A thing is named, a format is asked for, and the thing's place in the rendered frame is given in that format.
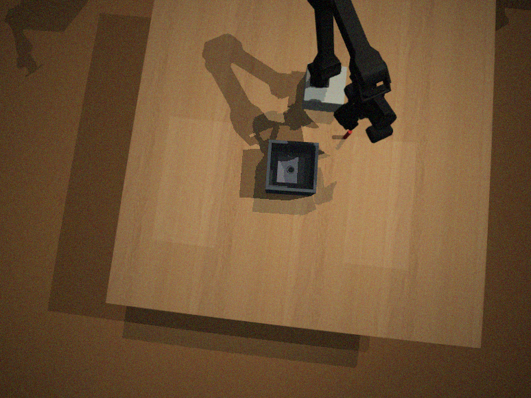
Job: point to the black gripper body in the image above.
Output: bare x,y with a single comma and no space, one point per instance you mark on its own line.
373,135

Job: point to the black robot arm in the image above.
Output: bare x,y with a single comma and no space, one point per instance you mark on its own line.
366,65

